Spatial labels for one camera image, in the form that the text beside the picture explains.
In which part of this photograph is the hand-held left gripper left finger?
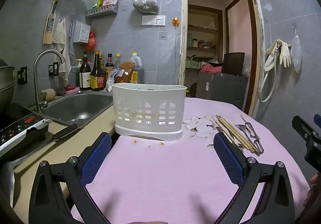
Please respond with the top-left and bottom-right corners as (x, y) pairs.
(29, 132), (112, 224)

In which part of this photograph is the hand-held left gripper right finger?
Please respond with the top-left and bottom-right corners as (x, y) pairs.
(213, 132), (295, 224)

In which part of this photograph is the metal fork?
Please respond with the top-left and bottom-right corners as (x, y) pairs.
(234, 122), (260, 151)

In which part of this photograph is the metal spoon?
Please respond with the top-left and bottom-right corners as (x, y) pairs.
(240, 116), (264, 155)

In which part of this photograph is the white plastic utensil basket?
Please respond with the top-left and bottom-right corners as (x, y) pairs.
(111, 83), (188, 142)

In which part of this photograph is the person's right hand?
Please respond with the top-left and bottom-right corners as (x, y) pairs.
(303, 173), (321, 208)

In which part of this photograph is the steel sink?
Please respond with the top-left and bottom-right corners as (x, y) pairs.
(38, 90), (114, 126)

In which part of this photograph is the translucent hanging bag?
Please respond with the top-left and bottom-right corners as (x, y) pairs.
(291, 35), (303, 74)

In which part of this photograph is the pink floral tablecloth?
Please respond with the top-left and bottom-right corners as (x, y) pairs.
(71, 97), (311, 224)

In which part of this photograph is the cream rubber glove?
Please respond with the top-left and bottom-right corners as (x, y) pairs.
(279, 42), (292, 68)
(264, 39), (282, 72)

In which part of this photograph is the grey cabinet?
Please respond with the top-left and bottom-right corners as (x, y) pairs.
(195, 73), (249, 114)

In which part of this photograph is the soy sauce bottle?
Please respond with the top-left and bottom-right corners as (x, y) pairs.
(90, 50), (106, 91)

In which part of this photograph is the yellow sponge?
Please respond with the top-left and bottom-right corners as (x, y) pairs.
(40, 88), (56, 101)

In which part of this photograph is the dark pump bottle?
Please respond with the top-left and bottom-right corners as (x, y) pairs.
(79, 52), (92, 90)

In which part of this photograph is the black induction cooker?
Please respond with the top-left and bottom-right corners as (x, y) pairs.
(0, 103), (52, 155)

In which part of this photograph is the red label sauce bottle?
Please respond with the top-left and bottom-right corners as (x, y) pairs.
(105, 53), (115, 82)

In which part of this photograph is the black monitor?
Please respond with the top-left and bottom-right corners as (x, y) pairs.
(222, 52), (246, 76)

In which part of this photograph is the pink cloth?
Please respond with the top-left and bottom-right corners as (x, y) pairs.
(201, 63), (223, 73)

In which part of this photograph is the metal strainer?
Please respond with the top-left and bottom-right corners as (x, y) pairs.
(69, 53), (79, 82)

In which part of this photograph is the large oil jug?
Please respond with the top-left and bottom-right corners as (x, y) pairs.
(129, 52), (145, 84)

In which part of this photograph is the metal faucet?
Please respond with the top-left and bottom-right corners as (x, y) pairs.
(34, 49), (66, 112)

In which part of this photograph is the green box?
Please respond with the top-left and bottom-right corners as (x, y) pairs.
(186, 59), (201, 69)

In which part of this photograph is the red plastic bag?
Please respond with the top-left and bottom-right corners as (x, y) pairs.
(86, 30), (97, 52)

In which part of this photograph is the wooden shelf unit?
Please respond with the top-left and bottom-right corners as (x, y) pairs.
(187, 4), (224, 71)

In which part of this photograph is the beige hanging towel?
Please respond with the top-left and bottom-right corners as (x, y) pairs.
(52, 16), (72, 87)

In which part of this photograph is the wooden cutting board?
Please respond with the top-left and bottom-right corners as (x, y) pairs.
(43, 0), (61, 45)

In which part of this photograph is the black handled kitchen knife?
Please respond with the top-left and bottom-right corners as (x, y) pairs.
(14, 124), (79, 167)

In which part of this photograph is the white hose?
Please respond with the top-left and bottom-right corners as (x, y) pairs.
(259, 48), (279, 103)

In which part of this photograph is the black wall outlet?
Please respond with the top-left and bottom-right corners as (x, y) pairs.
(17, 66), (28, 86)

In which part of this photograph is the white perforated wall holder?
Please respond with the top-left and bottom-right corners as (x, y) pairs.
(73, 20), (91, 44)

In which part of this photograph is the wooden door frame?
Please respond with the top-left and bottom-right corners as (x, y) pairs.
(178, 0), (264, 117)

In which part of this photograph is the grey wall shelf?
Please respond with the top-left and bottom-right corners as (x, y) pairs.
(85, 4), (119, 18)

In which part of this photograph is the white wall switch panel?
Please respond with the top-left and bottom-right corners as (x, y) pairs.
(142, 15), (166, 26)

